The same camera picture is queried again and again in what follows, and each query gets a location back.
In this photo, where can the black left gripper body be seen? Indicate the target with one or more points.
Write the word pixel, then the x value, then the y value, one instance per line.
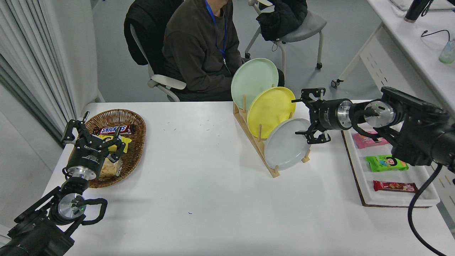
pixel 87 156

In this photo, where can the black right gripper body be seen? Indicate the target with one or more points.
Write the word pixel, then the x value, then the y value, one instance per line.
pixel 325 115

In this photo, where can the grey plate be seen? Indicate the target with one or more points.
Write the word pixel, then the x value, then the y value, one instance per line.
pixel 286 147

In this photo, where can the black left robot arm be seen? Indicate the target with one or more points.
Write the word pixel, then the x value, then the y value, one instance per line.
pixel 35 234

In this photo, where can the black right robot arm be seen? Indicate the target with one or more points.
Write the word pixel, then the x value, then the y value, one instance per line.
pixel 419 131

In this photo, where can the yellow plate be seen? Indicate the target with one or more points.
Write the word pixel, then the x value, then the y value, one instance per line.
pixel 270 110

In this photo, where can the wooden plate rack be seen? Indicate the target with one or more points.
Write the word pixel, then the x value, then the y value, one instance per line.
pixel 272 170

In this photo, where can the pale green plate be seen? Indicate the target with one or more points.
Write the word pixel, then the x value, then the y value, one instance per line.
pixel 252 80

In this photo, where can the yellow snack packet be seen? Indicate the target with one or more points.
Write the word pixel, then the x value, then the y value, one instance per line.
pixel 128 139

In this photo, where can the Snickers chocolate bar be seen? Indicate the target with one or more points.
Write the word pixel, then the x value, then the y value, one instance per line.
pixel 113 129

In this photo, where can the clear bag of crackers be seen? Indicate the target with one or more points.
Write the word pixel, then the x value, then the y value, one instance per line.
pixel 110 170

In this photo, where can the brown wicker basket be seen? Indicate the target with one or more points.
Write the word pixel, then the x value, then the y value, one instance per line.
pixel 133 121

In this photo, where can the pink snack packet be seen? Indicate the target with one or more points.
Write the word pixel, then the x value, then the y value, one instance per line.
pixel 368 141

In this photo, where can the white rectangular tray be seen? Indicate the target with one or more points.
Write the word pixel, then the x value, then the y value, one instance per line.
pixel 359 174

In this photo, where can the grey seat chair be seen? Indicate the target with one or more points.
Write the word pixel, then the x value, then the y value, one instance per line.
pixel 309 25

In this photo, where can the green snack packet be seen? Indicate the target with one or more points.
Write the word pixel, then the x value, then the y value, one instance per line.
pixel 384 164

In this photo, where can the white desk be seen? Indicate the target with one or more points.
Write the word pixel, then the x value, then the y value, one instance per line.
pixel 391 71

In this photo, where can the white office chair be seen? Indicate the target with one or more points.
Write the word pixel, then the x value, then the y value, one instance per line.
pixel 167 82

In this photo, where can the black padded bag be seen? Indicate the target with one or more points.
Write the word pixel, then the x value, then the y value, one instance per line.
pixel 282 19

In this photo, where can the red snack bar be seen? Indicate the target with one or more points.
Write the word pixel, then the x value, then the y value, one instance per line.
pixel 394 186

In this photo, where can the pale grey curtain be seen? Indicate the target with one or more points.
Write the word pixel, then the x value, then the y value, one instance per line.
pixel 28 53

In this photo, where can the black jacket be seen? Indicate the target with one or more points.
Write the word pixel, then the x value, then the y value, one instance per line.
pixel 142 35

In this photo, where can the seated person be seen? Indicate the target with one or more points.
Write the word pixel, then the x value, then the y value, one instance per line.
pixel 195 49

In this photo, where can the black flask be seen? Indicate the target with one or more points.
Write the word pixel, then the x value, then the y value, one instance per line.
pixel 414 9

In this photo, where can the pale green cup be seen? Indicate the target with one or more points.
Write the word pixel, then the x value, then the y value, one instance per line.
pixel 448 53

